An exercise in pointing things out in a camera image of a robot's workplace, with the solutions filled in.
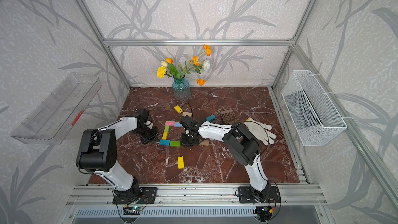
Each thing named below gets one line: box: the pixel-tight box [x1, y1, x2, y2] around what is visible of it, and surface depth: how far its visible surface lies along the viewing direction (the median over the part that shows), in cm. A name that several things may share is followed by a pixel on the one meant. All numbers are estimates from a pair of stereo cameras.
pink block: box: [164, 120, 176, 127], surface depth 101 cm
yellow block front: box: [177, 156, 185, 170], surface depth 85 cm
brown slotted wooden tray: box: [220, 108, 237, 124], surface depth 106 cm
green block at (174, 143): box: [169, 141, 181, 147], surface depth 93 cm
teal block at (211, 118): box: [205, 114, 216, 122], surface depth 104 cm
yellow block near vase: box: [174, 105, 183, 115], surface depth 110 cm
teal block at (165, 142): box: [159, 138, 170, 146], surface depth 93 cm
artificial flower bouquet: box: [156, 44, 212, 87], surface depth 98 cm
